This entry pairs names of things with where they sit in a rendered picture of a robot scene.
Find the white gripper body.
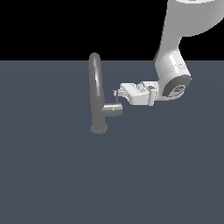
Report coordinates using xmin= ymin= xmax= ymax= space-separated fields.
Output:
xmin=120 ymin=80 xmax=160 ymax=107

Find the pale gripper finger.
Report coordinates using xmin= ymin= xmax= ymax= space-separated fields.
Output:
xmin=113 ymin=88 xmax=127 ymax=99

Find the grey faucet handle lever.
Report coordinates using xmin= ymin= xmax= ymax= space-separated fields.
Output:
xmin=101 ymin=94 xmax=123 ymax=118

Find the grey metal faucet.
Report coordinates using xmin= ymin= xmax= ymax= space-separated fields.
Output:
xmin=87 ymin=52 xmax=109 ymax=135

